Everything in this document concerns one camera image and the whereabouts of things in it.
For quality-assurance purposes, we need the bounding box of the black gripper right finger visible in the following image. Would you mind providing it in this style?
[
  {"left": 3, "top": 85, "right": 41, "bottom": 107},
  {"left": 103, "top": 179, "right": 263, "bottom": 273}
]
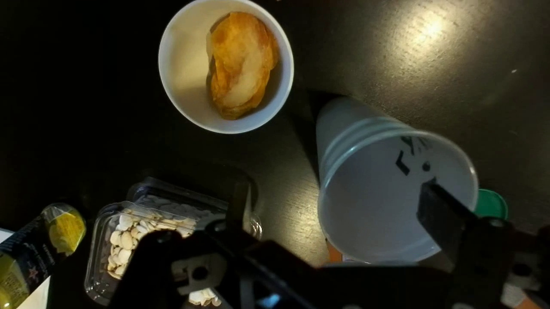
[{"left": 416, "top": 179, "right": 550, "bottom": 309}]

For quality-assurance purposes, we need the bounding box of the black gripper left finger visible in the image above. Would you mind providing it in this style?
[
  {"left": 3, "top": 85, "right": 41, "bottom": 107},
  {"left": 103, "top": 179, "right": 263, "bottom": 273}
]
[{"left": 108, "top": 229, "right": 323, "bottom": 309}]

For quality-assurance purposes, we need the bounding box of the grey panda print cup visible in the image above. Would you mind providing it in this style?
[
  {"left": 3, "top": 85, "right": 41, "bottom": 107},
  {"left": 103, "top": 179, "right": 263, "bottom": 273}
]
[{"left": 314, "top": 97, "right": 479, "bottom": 267}]

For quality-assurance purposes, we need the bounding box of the clear plastic lunchbox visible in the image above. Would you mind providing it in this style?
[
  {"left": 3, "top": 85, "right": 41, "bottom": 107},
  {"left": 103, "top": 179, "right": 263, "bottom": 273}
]
[{"left": 82, "top": 177, "right": 264, "bottom": 308}]

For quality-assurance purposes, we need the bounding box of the round green lid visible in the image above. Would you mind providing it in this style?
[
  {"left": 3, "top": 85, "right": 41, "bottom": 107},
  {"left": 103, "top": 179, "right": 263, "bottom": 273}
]
[{"left": 472, "top": 188, "right": 510, "bottom": 222}]

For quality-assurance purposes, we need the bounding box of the yellow black drink can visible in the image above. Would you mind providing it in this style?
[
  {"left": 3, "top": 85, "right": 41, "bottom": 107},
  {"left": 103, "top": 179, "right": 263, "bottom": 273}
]
[{"left": 0, "top": 203, "right": 87, "bottom": 309}]

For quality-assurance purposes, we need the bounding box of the small white bowl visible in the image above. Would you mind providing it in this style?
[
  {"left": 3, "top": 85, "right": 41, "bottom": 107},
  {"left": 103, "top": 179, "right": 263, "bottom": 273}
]
[{"left": 156, "top": 0, "right": 295, "bottom": 136}]

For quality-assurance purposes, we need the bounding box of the bread piece in bowl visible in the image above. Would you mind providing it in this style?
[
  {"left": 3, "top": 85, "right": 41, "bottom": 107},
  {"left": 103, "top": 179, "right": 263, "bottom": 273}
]
[{"left": 204, "top": 11, "right": 280, "bottom": 121}]

